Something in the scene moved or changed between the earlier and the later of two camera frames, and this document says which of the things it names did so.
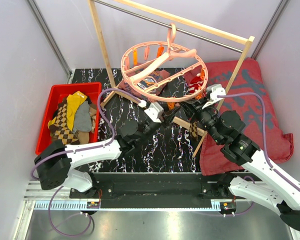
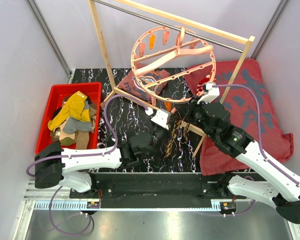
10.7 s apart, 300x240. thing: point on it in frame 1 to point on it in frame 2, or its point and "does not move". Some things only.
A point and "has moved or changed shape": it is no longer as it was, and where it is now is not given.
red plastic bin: [57, 94] does not move
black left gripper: [169, 115] to [166, 131]
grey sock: [83, 121] to [71, 124]
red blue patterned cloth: [239, 82] does not move
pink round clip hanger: [165, 71] has moved or changed shape
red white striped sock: [195, 84] to [199, 88]
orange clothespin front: [171, 105] has moved or changed shape
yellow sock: [73, 100] does not move
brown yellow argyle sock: [60, 131] to [185, 127]
